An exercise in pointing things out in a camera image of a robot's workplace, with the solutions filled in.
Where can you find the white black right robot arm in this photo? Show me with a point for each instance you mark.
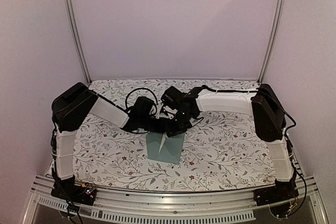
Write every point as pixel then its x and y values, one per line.
pixel 262 104

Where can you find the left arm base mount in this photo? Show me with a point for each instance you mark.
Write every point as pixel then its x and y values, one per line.
pixel 84 193

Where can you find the beige letter paper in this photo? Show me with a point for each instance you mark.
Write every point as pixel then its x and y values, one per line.
pixel 162 142

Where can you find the right aluminium frame post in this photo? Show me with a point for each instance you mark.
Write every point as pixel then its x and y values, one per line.
pixel 272 40

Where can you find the aluminium front rail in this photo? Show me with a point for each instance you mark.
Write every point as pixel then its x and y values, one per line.
pixel 129 206

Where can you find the floral patterned table mat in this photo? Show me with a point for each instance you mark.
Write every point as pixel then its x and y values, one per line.
pixel 220 151

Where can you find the aluminium frame post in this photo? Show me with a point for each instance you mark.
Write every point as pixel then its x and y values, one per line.
pixel 272 40
pixel 77 41

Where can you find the left aluminium frame post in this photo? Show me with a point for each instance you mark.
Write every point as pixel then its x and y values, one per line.
pixel 77 41

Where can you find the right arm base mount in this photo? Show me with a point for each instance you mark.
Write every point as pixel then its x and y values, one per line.
pixel 279 192

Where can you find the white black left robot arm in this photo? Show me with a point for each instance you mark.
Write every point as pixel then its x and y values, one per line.
pixel 71 108

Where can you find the teal envelope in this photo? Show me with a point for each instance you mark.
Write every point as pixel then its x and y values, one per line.
pixel 171 151

